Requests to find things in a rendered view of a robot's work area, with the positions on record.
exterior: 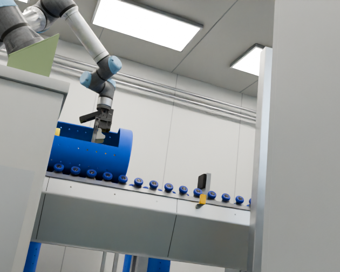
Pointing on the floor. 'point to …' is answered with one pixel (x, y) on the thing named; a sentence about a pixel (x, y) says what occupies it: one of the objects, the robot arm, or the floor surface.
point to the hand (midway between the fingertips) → (92, 144)
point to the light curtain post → (259, 163)
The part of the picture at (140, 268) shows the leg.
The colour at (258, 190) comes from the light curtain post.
